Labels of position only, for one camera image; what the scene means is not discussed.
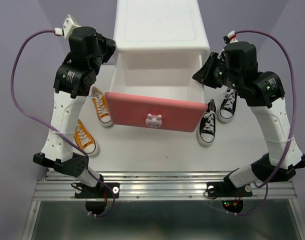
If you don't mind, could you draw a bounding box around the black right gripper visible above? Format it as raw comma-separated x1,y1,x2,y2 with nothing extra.
190,52,242,92

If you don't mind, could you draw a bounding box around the black sneaker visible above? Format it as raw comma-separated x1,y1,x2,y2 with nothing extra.
217,88,238,123
196,99,216,147

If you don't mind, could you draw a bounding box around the black sneaker front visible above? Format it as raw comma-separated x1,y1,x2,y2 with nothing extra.
196,99,216,147

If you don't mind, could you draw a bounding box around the dark pink drawer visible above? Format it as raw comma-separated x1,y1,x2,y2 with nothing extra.
104,53,209,133

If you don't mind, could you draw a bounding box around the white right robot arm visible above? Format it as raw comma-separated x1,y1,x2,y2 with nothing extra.
192,41,305,198

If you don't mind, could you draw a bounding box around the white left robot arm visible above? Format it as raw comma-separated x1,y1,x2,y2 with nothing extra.
33,26,116,197

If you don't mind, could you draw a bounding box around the orange sneaker near cabinet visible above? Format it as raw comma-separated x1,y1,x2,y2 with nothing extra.
90,86,113,128

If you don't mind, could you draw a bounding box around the white shoe cabinet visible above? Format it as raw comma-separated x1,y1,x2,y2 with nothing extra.
112,0,210,73

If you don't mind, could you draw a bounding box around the orange sneaker front left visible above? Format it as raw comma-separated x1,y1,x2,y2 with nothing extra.
74,119,99,157

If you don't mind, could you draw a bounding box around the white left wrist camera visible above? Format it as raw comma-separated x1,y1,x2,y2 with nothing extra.
54,14,81,40

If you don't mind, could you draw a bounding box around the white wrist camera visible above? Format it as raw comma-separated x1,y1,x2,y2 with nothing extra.
223,30,238,45
54,14,81,40

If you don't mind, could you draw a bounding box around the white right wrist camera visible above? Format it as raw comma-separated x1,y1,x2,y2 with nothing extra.
223,30,238,45

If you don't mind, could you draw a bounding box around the aluminium mounting rail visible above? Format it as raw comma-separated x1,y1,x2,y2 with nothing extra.
32,170,299,201

